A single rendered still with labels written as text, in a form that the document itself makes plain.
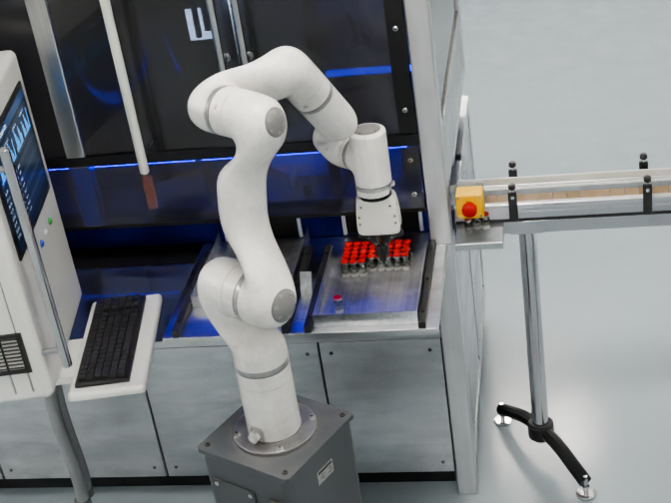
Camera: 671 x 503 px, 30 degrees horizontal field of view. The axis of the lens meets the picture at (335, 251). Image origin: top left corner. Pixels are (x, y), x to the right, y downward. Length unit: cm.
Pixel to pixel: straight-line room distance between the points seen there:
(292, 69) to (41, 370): 109
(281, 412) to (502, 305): 211
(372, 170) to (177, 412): 133
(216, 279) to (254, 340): 16
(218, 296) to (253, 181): 27
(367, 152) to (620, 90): 375
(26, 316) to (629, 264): 260
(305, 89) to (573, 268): 253
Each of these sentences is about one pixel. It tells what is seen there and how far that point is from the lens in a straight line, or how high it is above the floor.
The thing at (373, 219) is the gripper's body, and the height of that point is 120.
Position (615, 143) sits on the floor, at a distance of 589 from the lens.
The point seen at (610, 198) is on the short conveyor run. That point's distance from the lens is 345.
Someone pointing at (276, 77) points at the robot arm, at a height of 165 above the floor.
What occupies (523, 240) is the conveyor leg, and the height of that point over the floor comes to 80.
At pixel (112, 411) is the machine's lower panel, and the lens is 392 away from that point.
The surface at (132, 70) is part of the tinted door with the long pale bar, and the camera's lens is 332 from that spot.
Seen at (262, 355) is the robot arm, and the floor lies 110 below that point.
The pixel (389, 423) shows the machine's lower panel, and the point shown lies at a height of 28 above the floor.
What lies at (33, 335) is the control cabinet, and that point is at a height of 99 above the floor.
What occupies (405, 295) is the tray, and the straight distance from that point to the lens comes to 318.
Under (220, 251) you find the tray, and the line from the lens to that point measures 352.
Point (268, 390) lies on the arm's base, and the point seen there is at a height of 101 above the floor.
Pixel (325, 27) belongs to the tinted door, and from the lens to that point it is 316.
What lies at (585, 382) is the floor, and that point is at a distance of 432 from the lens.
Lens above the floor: 257
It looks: 30 degrees down
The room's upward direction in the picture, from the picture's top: 9 degrees counter-clockwise
